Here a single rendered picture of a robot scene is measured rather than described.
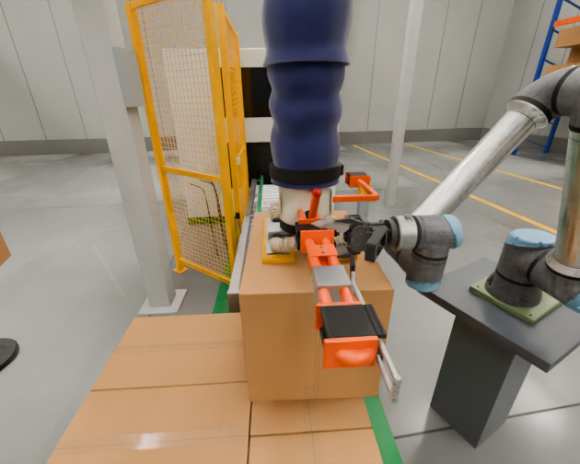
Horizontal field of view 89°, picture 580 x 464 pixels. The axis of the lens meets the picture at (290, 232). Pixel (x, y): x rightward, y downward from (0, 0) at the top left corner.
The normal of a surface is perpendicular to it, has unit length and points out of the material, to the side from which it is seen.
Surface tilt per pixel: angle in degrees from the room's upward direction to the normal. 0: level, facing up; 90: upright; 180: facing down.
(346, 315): 1
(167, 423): 0
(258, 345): 89
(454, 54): 90
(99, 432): 0
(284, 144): 73
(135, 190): 90
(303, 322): 89
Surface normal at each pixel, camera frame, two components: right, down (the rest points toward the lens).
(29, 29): 0.16, 0.41
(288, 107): -0.54, 0.01
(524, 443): -0.01, -0.91
